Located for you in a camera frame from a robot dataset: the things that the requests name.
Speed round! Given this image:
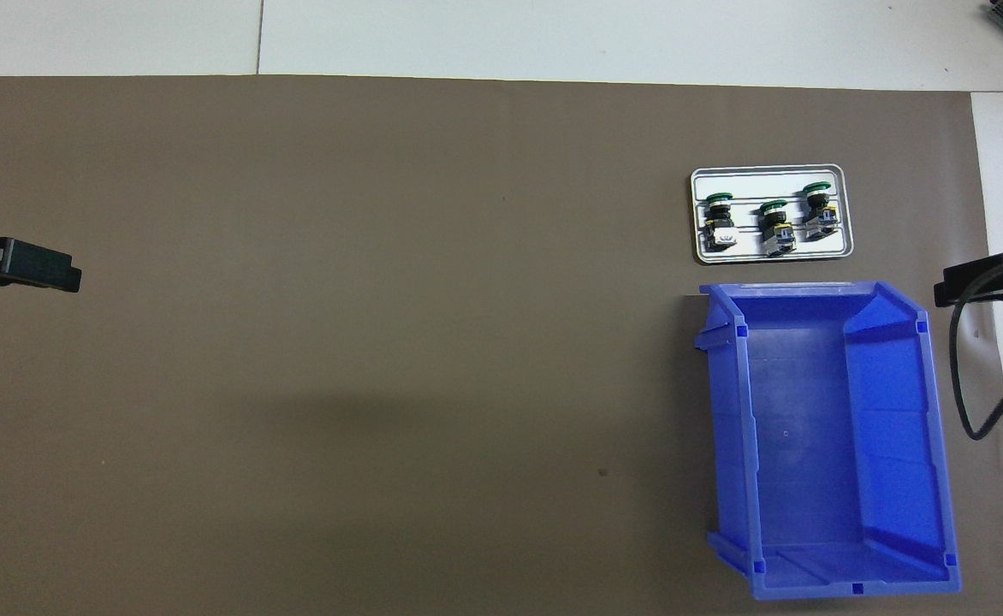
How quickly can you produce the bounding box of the green push button switch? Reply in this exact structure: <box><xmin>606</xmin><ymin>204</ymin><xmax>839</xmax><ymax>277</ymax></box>
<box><xmin>700</xmin><ymin>190</ymin><xmax>740</xmax><ymax>253</ymax></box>
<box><xmin>801</xmin><ymin>181</ymin><xmax>840</xmax><ymax>240</ymax></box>
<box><xmin>758</xmin><ymin>199</ymin><xmax>798</xmax><ymax>258</ymax></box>

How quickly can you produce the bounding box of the silver metal tray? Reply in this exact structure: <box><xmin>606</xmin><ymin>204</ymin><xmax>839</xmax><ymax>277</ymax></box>
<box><xmin>690</xmin><ymin>163</ymin><xmax>855</xmax><ymax>264</ymax></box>

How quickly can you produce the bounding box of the blue plastic storage bin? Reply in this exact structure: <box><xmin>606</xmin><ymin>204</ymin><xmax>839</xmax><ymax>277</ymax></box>
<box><xmin>693</xmin><ymin>280</ymin><xmax>963</xmax><ymax>601</ymax></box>

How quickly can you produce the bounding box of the brown table mat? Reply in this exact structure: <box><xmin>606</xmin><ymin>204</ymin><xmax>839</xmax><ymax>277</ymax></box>
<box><xmin>0</xmin><ymin>75</ymin><xmax>1003</xmax><ymax>616</ymax></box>

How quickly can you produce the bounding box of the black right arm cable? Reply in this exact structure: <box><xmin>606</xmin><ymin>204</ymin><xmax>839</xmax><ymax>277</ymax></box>
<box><xmin>949</xmin><ymin>252</ymin><xmax>1003</xmax><ymax>441</ymax></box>

